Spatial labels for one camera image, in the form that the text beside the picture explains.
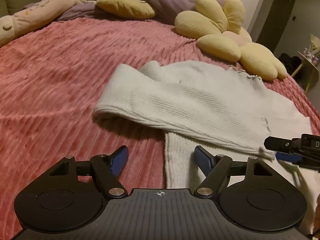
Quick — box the white ribbed knit sweater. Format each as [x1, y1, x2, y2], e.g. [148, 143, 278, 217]
[93, 61, 319, 234]

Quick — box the person's right hand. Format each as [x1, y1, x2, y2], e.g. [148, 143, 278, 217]
[307, 196, 320, 239]

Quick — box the yellow legged side table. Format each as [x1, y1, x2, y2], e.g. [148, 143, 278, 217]
[291, 51, 319, 94]

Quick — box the flower bouquet on table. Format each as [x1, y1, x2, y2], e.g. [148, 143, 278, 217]
[302, 34, 320, 66]

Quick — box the pink ribbed bed blanket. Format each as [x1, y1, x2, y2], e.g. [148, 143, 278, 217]
[0, 17, 320, 240]

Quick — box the yellow flower shaped pillow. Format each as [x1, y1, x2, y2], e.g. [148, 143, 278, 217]
[175, 0, 287, 81]

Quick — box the small yellow leaf pillow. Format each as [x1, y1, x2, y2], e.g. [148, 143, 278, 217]
[97, 0, 156, 20]

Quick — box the long pink plush toy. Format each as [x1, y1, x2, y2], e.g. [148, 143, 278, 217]
[1, 0, 96, 46]

